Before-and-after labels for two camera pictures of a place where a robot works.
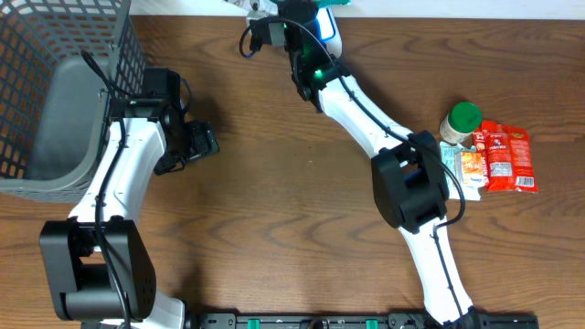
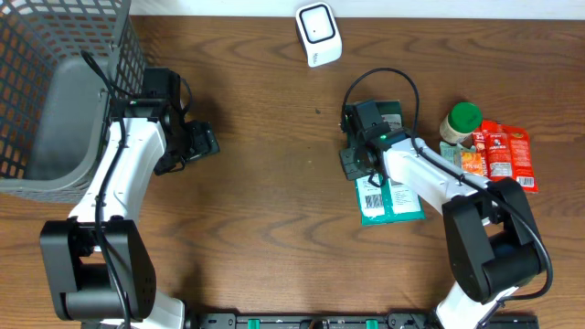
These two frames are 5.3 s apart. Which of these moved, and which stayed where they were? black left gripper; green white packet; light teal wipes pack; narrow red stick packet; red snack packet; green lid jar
Moved: green white packet; light teal wipes pack
Stayed: red snack packet; black left gripper; narrow red stick packet; green lid jar
